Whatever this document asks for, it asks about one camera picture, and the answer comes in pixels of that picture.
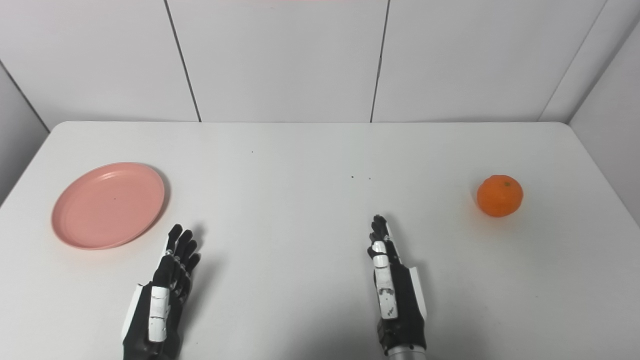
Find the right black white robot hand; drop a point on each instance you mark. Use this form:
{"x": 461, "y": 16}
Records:
{"x": 396, "y": 300}

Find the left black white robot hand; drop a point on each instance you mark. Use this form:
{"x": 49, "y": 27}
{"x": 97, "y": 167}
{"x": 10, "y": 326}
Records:
{"x": 159, "y": 310}

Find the pink round plate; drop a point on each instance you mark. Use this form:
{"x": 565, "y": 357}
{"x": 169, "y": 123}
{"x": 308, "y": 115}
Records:
{"x": 108, "y": 205}

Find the orange fruit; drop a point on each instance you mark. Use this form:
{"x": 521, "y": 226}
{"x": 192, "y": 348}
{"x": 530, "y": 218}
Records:
{"x": 499, "y": 195}

